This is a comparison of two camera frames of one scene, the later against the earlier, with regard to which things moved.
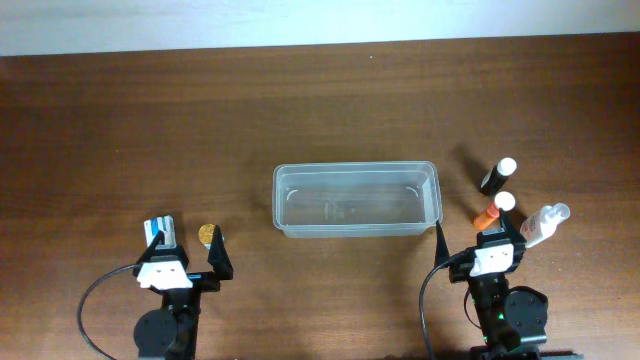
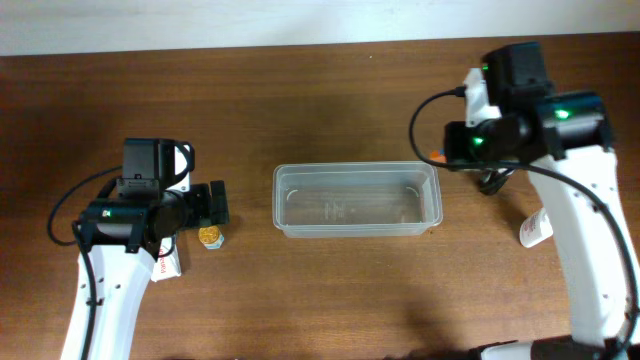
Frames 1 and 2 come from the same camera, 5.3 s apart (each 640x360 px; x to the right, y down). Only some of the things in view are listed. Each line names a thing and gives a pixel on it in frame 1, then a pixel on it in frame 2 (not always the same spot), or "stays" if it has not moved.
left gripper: (201, 280) → (216, 201)
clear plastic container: (356, 199) stays
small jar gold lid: (205, 233) stays
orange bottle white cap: (503, 200) → (436, 157)
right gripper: (459, 271) → (454, 143)
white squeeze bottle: (541, 225) stays
